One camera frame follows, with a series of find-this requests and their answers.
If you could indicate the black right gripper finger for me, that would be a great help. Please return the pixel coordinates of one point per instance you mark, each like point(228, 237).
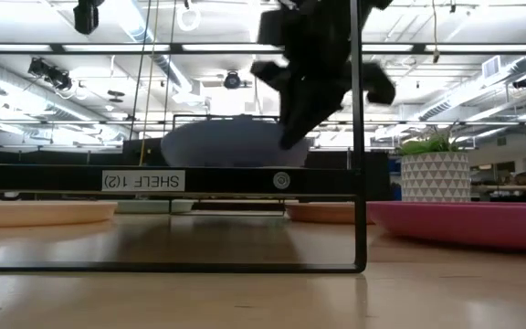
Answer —
point(339, 101)
point(301, 116)

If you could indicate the dark teal plate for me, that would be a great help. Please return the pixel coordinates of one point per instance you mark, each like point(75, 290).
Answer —
point(226, 146)

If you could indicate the pink plate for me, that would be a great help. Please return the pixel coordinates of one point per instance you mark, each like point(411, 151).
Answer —
point(464, 224)

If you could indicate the pale peach plate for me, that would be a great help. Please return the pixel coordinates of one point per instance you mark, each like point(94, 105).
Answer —
point(39, 215)

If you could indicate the black ceiling spotlight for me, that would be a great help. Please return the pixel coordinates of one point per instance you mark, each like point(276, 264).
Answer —
point(523, 82)
point(232, 80)
point(50, 74)

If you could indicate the terracotta orange plate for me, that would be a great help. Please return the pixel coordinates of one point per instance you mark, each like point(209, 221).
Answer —
point(322, 212)

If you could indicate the plant in white patterned pot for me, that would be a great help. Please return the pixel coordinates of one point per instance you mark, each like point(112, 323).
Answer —
point(434, 178)

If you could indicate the black overhead camera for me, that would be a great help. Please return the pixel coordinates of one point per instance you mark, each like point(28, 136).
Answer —
point(85, 18)

